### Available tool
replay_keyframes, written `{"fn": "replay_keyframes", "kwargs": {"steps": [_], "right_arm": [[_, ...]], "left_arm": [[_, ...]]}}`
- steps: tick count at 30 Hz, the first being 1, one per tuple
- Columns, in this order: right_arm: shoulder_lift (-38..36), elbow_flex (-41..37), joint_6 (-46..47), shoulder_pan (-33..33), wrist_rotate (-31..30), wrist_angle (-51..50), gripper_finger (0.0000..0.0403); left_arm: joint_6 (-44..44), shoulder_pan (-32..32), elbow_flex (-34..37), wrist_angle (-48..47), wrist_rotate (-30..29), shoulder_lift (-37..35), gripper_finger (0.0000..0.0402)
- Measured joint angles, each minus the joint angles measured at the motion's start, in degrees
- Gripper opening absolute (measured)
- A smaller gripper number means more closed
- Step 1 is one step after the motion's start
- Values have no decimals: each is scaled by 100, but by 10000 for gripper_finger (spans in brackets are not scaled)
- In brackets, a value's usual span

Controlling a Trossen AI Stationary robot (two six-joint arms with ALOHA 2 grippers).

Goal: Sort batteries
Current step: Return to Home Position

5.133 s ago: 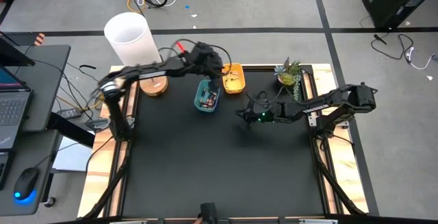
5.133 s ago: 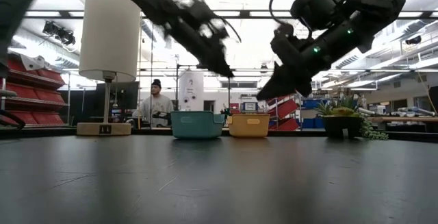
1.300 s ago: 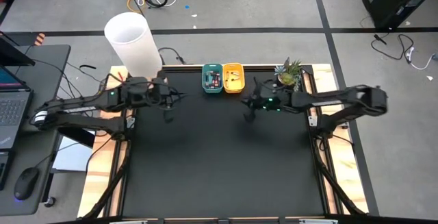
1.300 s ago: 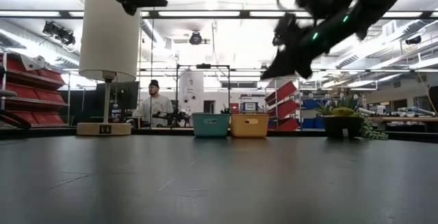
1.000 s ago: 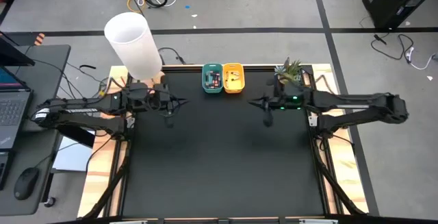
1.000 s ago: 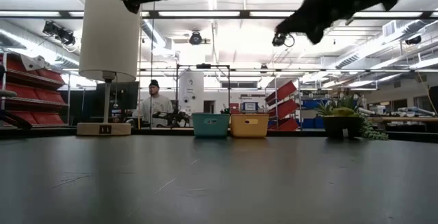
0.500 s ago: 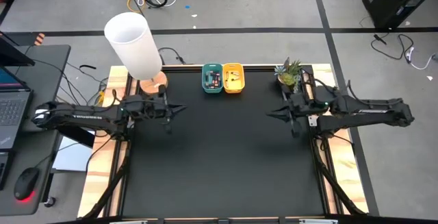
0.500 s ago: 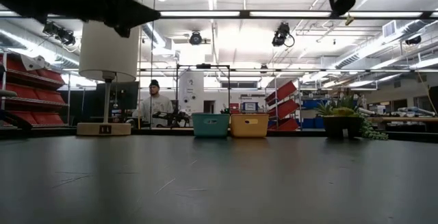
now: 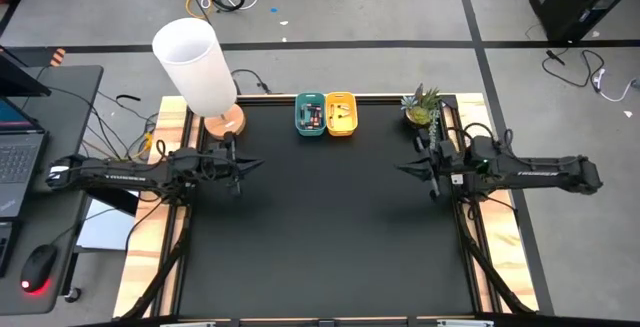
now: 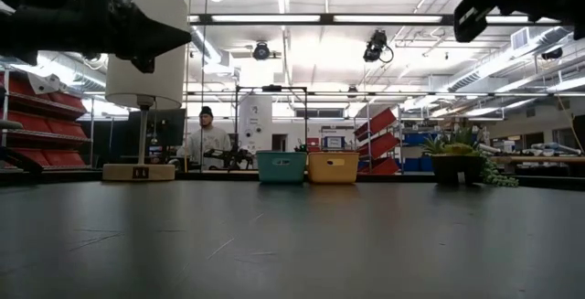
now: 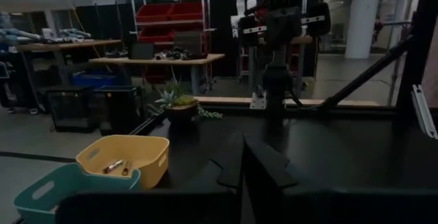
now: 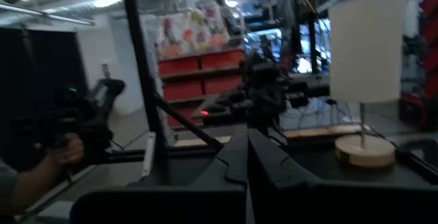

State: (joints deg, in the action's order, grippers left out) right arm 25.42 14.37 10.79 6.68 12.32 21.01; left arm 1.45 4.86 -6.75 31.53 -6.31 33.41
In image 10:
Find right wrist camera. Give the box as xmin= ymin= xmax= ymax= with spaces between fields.
xmin=452 ymin=0 xmax=495 ymax=44

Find black ceiling spotlight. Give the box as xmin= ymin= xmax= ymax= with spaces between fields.
xmin=251 ymin=41 xmax=271 ymax=61

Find white shade table lamp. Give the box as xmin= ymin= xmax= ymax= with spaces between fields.
xmin=101 ymin=0 xmax=189 ymax=183

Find black metal frame stand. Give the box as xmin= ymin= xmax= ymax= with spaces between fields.
xmin=234 ymin=84 xmax=309 ymax=154

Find black hanging camera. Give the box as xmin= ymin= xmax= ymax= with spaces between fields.
xmin=362 ymin=28 xmax=395 ymax=64

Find person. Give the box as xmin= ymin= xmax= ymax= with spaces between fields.
xmin=175 ymin=105 xmax=233 ymax=171

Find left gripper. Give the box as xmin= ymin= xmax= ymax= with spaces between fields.
xmin=0 ymin=0 xmax=193 ymax=75

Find teal plastic bin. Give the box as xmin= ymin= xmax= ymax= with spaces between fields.
xmin=255 ymin=150 xmax=309 ymax=185

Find tilted red bin rack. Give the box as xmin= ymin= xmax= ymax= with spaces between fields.
xmin=353 ymin=106 xmax=404 ymax=176

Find long wooden table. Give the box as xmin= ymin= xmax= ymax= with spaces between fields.
xmin=487 ymin=154 xmax=585 ymax=164

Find black background monitor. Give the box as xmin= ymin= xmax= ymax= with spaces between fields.
xmin=127 ymin=108 xmax=187 ymax=148

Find yellow plastic bin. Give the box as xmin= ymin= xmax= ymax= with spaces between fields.
xmin=306 ymin=151 xmax=361 ymax=186

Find black overhead frame beam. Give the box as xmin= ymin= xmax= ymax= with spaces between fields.
xmin=189 ymin=13 xmax=563 ymax=27

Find blue and white sign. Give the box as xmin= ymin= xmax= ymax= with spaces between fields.
xmin=322 ymin=134 xmax=347 ymax=151

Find blue storage bins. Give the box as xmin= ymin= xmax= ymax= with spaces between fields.
xmin=401 ymin=132 xmax=434 ymax=173

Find white cylindrical tank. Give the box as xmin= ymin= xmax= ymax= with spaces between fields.
xmin=238 ymin=95 xmax=274 ymax=152

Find potted succulent plant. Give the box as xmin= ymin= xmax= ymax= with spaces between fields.
xmin=419 ymin=127 xmax=520 ymax=188

